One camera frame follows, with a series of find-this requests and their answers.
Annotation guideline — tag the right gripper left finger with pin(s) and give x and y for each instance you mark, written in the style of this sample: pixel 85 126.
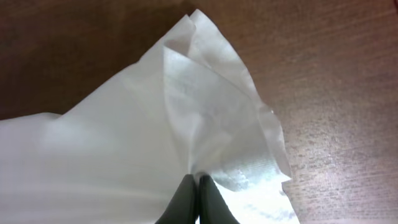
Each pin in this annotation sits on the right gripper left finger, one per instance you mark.
pixel 182 208

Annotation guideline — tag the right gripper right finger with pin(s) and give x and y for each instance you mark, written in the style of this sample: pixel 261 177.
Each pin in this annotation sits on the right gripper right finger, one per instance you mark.
pixel 213 209

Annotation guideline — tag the white printed t-shirt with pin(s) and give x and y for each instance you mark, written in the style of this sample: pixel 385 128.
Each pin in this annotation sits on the white printed t-shirt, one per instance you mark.
pixel 188 106

